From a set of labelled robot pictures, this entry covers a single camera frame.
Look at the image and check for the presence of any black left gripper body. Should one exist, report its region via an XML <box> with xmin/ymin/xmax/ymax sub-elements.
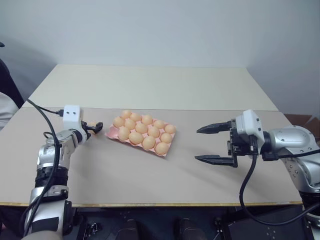
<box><xmin>80</xmin><ymin>120</ymin><xmax>92</xmax><ymax>139</ymax></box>

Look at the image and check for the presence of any black robot stand base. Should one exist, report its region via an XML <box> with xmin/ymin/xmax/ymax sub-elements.
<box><xmin>0</xmin><ymin>204</ymin><xmax>316</xmax><ymax>240</ymax></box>

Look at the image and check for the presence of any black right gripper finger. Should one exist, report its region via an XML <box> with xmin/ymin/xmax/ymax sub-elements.
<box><xmin>196</xmin><ymin>120</ymin><xmax>236</xmax><ymax>135</ymax></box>
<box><xmin>194</xmin><ymin>154</ymin><xmax>237</xmax><ymax>168</ymax></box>

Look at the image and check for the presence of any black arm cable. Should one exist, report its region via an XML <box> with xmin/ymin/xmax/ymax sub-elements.
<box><xmin>18</xmin><ymin>99</ymin><xmax>66</xmax><ymax>240</ymax></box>
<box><xmin>238</xmin><ymin>139</ymin><xmax>320</xmax><ymax>225</ymax></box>

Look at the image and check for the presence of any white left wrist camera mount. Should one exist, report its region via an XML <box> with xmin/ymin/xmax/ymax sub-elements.
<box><xmin>62</xmin><ymin>104</ymin><xmax>84</xmax><ymax>134</ymax></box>

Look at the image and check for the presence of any pink egg carton tray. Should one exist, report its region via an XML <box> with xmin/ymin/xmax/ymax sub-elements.
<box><xmin>104</xmin><ymin>110</ymin><xmax>177</xmax><ymax>159</ymax></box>

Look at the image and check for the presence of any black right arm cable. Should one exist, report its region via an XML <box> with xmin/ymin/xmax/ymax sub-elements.
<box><xmin>238</xmin><ymin>139</ymin><xmax>320</xmax><ymax>225</ymax></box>

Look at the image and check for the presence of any black chair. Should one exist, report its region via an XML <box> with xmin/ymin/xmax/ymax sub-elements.
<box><xmin>0</xmin><ymin>59</ymin><xmax>25</xmax><ymax>109</ymax></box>

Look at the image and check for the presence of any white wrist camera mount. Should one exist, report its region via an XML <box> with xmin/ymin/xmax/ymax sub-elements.
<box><xmin>62</xmin><ymin>104</ymin><xmax>84</xmax><ymax>134</ymax></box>
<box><xmin>235</xmin><ymin>109</ymin><xmax>265</xmax><ymax>149</ymax></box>

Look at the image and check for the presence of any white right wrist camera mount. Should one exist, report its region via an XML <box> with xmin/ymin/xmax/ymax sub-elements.
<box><xmin>235</xmin><ymin>109</ymin><xmax>265</xmax><ymax>149</ymax></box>

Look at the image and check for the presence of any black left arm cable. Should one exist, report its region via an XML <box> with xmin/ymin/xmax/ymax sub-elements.
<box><xmin>18</xmin><ymin>99</ymin><xmax>66</xmax><ymax>240</ymax></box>

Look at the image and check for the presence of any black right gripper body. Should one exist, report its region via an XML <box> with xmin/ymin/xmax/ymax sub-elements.
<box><xmin>226</xmin><ymin>126</ymin><xmax>259</xmax><ymax>168</ymax></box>

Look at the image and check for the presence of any white cloth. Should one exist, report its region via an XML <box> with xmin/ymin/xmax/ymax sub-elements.
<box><xmin>0</xmin><ymin>91</ymin><xmax>20</xmax><ymax>131</ymax></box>

